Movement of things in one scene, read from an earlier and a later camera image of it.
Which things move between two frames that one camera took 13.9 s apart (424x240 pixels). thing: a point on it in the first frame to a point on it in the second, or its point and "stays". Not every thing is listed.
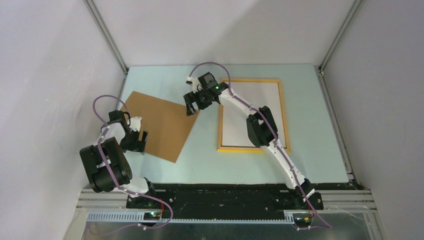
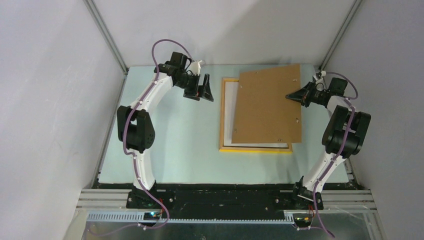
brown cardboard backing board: x=166 y=121 to x=263 y=114
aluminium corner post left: x=106 y=34 stays
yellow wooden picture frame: x=253 y=149 stays
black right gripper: x=192 y=97 to x=303 y=94
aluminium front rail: x=349 y=201 stays
